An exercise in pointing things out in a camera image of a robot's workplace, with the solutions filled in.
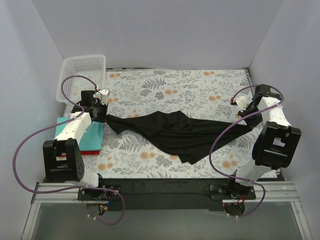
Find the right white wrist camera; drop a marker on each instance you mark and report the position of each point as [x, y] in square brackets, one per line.
[241, 101]

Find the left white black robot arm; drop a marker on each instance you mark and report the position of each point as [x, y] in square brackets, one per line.
[63, 160]

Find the folded teal t shirt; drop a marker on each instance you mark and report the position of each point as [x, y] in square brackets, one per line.
[88, 135]

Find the black t shirt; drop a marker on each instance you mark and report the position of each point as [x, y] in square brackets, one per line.
[173, 133]

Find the floral table mat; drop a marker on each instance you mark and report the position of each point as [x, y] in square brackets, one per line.
[198, 94]

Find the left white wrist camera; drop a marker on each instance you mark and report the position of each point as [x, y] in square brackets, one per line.
[102, 95]

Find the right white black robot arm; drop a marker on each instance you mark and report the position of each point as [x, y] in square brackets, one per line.
[277, 142]

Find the aluminium front rail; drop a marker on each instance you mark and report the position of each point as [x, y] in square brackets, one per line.
[275, 191]

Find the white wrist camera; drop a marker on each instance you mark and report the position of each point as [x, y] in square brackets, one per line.
[102, 95]
[241, 101]

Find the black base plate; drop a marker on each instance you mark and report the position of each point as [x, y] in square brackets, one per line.
[168, 193]

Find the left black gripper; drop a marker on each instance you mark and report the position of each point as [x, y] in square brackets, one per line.
[99, 113]

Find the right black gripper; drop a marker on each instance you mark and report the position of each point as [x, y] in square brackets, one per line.
[250, 115]

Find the folded red t shirt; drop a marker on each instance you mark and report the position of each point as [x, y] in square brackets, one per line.
[89, 152]

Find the white plastic basket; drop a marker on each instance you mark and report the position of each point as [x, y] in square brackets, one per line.
[86, 71]

